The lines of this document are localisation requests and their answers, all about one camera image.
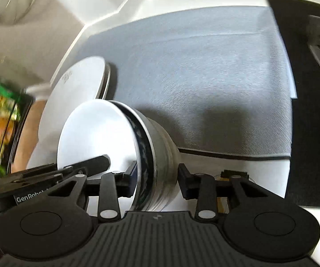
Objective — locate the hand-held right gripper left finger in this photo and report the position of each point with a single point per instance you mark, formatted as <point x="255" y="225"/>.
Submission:
<point x="132" y="178"/>

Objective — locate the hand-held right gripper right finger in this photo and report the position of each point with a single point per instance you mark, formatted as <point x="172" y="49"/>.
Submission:
<point x="184" y="180"/>

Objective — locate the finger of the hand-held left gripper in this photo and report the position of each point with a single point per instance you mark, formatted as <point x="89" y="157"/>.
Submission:
<point x="93" y="164"/>

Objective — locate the white bowl with blue pattern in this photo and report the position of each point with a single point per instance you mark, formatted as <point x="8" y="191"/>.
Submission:
<point x="98" y="133"/>

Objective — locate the square white plate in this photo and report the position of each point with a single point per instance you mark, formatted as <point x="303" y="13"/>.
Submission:
<point x="73" y="89"/>

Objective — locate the round white embossed plate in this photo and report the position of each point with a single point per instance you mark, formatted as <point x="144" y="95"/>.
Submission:
<point x="107" y="80"/>

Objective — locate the wooden cutting board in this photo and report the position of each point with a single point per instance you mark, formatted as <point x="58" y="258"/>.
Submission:
<point x="27" y="133"/>

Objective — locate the grey mat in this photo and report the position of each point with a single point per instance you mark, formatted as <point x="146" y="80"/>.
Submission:
<point x="190" y="75"/>

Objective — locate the black gas stove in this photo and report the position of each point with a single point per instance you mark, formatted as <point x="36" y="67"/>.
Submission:
<point x="310" y="144"/>

